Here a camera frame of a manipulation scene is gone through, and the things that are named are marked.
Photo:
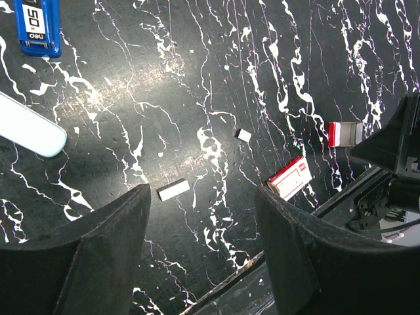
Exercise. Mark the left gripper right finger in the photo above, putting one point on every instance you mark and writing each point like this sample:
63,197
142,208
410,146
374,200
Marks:
318,268

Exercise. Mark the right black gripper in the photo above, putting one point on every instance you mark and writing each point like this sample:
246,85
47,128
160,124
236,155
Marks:
394,148

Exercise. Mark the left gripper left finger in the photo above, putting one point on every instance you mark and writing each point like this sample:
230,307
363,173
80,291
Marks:
88,266

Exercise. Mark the strip of staples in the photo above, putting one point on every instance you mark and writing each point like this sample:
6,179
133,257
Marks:
174,189

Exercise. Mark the small staple strip piece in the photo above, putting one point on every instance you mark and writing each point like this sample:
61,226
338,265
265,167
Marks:
243,135

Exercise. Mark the light blue stapler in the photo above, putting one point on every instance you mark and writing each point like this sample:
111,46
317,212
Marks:
29,129

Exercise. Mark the open staple box tray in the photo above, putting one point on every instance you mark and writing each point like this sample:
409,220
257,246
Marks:
345,134

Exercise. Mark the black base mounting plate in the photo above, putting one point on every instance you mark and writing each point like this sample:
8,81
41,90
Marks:
253,294

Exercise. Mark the red white staple box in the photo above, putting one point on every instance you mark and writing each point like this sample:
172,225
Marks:
291,179

